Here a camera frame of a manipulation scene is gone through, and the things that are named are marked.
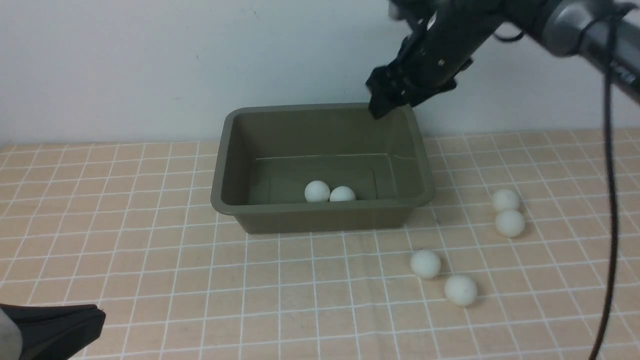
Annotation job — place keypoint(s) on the white ping-pong ball with mark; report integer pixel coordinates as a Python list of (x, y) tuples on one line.
[(342, 194)]

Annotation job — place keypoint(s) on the olive green plastic bin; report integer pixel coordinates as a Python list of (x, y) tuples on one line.
[(268, 155)]

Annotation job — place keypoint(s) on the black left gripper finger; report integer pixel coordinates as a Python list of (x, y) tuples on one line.
[(48, 332)]

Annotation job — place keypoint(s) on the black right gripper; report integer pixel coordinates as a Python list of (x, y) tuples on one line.
[(445, 34)]

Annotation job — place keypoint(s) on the peach checkered tablecloth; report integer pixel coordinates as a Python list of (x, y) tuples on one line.
[(129, 227)]

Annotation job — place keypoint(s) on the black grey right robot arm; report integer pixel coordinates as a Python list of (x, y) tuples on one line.
[(593, 29)]

